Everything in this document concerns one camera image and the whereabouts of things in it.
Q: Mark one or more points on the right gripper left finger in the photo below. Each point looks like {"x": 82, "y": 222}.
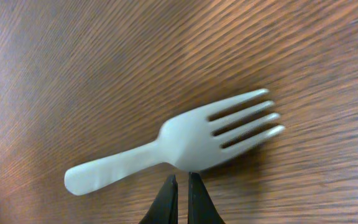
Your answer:
{"x": 164, "y": 209}

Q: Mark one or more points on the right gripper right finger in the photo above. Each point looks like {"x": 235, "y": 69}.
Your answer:
{"x": 201, "y": 209}

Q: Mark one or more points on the white plastic fork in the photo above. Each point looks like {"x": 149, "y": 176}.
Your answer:
{"x": 185, "y": 141}

